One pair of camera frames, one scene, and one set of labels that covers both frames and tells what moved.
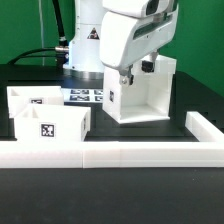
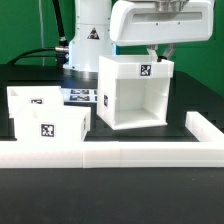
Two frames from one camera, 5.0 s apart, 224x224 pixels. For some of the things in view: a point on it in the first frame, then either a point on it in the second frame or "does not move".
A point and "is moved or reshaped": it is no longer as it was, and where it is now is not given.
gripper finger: x=148 y=66 → x=168 y=51
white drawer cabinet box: x=147 y=99 is moved or reshaped
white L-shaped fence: x=206 y=152 does not move
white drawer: x=19 y=98 does not move
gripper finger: x=127 y=78 → x=151 y=48
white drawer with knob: x=53 y=123 does not move
